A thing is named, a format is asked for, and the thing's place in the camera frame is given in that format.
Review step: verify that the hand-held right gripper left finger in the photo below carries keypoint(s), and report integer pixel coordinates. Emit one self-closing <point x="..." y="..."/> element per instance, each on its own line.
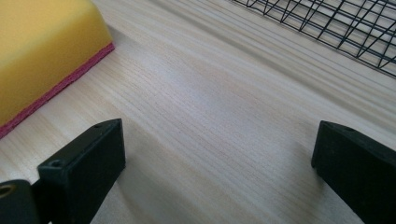
<point x="82" y="169"/>

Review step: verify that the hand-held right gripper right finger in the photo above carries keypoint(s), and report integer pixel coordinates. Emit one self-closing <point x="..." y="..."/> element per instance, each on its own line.
<point x="358" y="174"/>

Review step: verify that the yellow sponge with pink pad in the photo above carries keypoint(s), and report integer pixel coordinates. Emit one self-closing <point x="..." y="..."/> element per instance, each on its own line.
<point x="43" y="53"/>

